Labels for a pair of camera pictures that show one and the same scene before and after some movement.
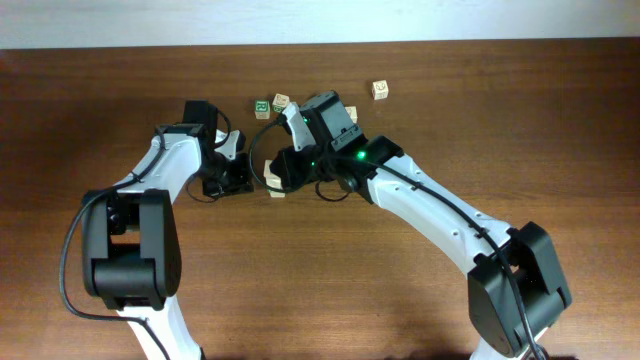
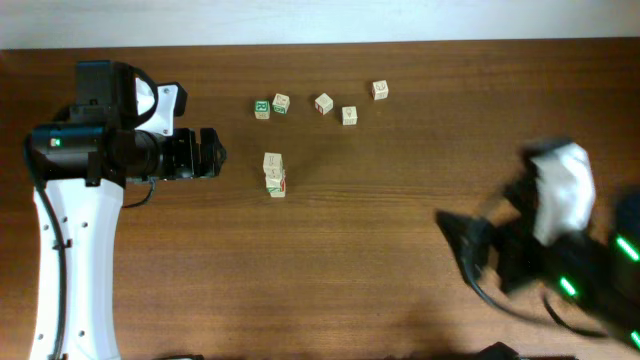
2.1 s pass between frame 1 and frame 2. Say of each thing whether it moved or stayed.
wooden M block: stayed
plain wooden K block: stayed
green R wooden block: stayed
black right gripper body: moved
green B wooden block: stayed
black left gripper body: moved
